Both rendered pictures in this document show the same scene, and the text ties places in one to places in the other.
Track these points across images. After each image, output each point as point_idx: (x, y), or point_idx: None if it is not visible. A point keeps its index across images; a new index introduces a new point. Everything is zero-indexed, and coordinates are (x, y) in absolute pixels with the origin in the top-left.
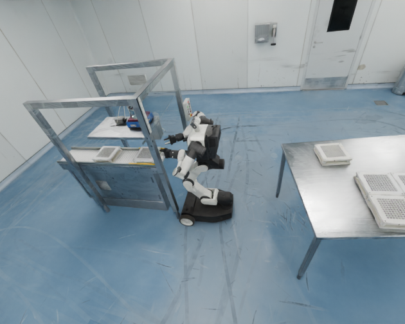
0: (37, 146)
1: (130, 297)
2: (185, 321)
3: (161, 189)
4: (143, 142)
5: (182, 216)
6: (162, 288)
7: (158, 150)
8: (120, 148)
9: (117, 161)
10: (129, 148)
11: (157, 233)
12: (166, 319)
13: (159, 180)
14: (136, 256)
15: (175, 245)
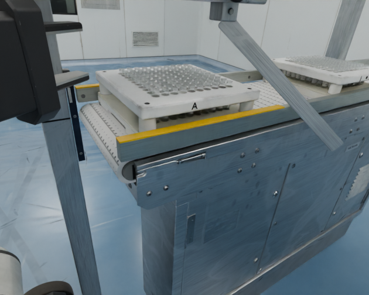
0: None
1: (94, 174)
2: None
3: (146, 251)
4: (316, 115)
5: (50, 285)
6: (49, 198)
7: (129, 95)
8: (344, 92)
9: (265, 86)
10: (315, 98)
11: (126, 249)
12: (23, 183)
13: (151, 228)
14: (130, 203)
15: (62, 253)
